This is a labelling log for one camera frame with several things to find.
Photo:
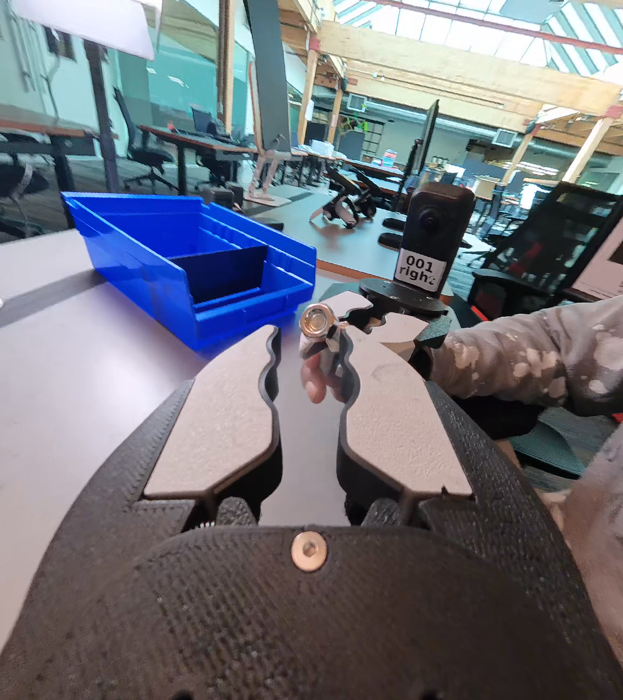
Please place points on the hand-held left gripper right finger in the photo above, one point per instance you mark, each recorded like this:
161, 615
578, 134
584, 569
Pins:
399, 432

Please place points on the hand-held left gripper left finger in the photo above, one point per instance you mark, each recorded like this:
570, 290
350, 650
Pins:
213, 421

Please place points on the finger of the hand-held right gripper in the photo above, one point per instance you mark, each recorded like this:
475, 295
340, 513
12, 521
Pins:
352, 305
404, 331

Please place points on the blue plastic bin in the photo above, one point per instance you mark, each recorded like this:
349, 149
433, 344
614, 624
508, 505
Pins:
136, 257

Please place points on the person's left hand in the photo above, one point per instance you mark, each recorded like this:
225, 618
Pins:
314, 385

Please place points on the black wrist rest pad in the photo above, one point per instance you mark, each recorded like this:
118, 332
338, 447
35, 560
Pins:
391, 239
394, 223

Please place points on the idle hand-held gripper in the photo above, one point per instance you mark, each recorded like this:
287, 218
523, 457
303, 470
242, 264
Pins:
369, 199
339, 208

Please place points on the black slim monitor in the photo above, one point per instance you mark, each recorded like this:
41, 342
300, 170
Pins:
426, 142

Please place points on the black mesh office chair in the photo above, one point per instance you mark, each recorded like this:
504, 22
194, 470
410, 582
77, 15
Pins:
541, 246

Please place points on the black bin divider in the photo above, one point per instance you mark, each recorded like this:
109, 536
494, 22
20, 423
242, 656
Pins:
224, 273

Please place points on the green plant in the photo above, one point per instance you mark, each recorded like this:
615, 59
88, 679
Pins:
355, 123

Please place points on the wooden monitor stand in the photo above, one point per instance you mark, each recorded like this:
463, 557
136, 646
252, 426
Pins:
267, 186

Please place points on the dark green chair seat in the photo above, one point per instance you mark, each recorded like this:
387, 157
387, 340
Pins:
552, 448

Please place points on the white printed marker sign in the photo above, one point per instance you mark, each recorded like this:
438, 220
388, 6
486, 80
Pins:
607, 262

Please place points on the black box device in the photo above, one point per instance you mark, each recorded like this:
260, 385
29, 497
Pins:
218, 196

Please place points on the wooden top desk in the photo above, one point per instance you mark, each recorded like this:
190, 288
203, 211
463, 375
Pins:
32, 127
196, 138

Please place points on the tall dark monitor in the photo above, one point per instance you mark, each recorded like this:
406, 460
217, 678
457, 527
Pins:
267, 71

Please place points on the black pole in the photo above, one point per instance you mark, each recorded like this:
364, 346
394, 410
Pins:
103, 120

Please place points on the white panel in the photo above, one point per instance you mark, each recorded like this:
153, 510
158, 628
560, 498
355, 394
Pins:
87, 22

